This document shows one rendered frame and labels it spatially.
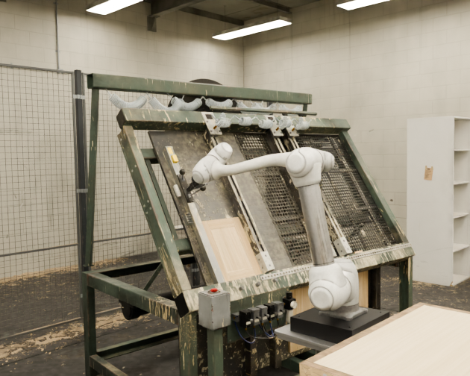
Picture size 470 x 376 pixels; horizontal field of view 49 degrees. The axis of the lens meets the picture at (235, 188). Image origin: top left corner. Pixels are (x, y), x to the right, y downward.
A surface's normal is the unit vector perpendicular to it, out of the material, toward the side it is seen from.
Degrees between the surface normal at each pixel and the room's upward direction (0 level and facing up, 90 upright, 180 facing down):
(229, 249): 56
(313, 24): 90
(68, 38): 90
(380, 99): 90
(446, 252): 90
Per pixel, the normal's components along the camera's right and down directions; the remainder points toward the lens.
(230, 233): 0.52, -0.52
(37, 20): 0.72, 0.03
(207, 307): -0.77, 0.05
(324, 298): -0.47, 0.18
